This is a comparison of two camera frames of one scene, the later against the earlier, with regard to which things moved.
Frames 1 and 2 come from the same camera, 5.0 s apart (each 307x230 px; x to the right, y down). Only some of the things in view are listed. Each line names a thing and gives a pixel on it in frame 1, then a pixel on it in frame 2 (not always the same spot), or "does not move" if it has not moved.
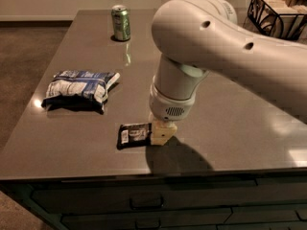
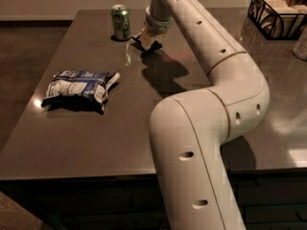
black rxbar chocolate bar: x=133 y=135 -> x=153 y=46
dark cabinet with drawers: x=262 y=199 does not move
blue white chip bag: x=79 y=90 does not move
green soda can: x=121 y=22 does not move
